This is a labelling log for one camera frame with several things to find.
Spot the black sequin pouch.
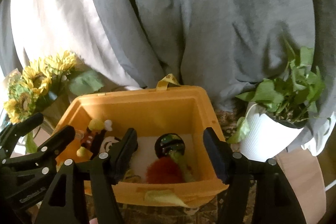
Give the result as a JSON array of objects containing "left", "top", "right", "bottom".
[{"left": 154, "top": 133, "right": 186, "bottom": 159}]

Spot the orange plastic storage crate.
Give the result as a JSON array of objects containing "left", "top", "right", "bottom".
[{"left": 56, "top": 86, "right": 227, "bottom": 207}]

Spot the beige curtain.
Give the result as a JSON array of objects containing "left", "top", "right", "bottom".
[{"left": 10, "top": 0, "right": 140, "bottom": 90}]

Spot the red fluffy strawberry plush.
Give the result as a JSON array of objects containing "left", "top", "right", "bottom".
[{"left": 146, "top": 151, "right": 196, "bottom": 184}]

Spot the white ribbed plant pot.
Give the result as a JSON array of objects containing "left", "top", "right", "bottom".
[{"left": 239, "top": 102, "right": 303, "bottom": 162}]

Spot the sunflower bouquet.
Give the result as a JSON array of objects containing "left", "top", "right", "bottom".
[{"left": 3, "top": 50, "right": 104, "bottom": 154}]

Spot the patterned oriental rug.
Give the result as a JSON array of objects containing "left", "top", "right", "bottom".
[{"left": 118, "top": 106, "right": 246, "bottom": 224}]

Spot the dark grey curtain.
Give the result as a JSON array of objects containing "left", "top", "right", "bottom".
[{"left": 0, "top": 0, "right": 336, "bottom": 156}]

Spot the green potted plant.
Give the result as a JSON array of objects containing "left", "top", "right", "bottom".
[{"left": 227, "top": 38, "right": 325, "bottom": 144}]

